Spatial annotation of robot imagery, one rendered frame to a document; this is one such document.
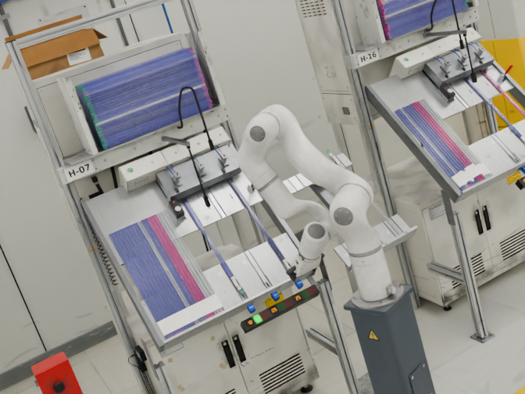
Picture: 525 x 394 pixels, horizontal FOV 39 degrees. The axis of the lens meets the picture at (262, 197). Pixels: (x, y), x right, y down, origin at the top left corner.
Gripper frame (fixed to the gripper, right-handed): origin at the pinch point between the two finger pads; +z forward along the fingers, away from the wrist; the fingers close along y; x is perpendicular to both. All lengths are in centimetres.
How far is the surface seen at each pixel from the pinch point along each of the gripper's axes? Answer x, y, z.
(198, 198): 54, -16, 10
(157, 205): 58, -33, 10
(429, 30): 80, 124, -5
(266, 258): 16.0, -5.6, 10.2
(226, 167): 58, 0, 4
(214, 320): 2.2, -36.9, 9.5
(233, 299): 6.7, -26.1, 10.2
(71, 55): 134, -36, -8
